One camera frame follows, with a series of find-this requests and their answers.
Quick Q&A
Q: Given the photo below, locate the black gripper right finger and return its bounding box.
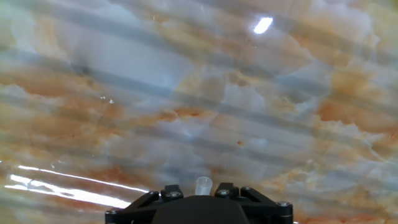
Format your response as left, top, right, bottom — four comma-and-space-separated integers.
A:
214, 182, 294, 224

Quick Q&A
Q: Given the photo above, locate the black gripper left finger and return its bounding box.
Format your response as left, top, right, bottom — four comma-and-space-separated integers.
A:
104, 184, 185, 224

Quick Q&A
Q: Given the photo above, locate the clear plastic pipette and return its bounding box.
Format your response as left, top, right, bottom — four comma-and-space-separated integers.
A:
195, 176, 214, 196

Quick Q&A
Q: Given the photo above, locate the orange marble pattern mat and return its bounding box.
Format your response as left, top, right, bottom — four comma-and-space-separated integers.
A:
0, 0, 398, 224

